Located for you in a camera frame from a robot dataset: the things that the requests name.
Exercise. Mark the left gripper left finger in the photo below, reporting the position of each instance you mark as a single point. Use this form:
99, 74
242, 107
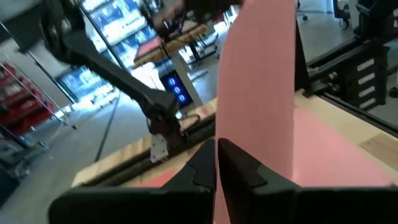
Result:
155, 205

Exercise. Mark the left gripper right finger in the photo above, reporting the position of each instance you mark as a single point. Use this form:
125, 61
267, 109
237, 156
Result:
280, 205

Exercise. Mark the red paper sheet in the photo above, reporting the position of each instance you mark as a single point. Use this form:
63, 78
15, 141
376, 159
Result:
157, 182

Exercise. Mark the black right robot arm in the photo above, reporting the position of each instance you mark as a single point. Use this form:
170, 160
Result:
102, 62

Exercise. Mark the silver mounting plate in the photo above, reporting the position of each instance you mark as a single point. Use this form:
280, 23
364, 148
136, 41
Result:
159, 149

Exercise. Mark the black computer with blue rings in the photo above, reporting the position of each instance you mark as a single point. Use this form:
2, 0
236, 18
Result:
175, 90

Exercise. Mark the black drawer cabinet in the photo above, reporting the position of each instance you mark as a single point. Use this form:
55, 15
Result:
348, 81

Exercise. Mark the red shelving rack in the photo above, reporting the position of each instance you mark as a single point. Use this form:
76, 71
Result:
21, 109

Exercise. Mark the background wooden table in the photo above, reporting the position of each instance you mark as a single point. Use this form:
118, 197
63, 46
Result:
186, 35

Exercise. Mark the black office chair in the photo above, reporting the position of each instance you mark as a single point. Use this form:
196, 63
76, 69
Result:
342, 12
376, 18

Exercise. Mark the black aluminium table frame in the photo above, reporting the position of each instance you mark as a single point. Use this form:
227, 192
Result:
199, 132

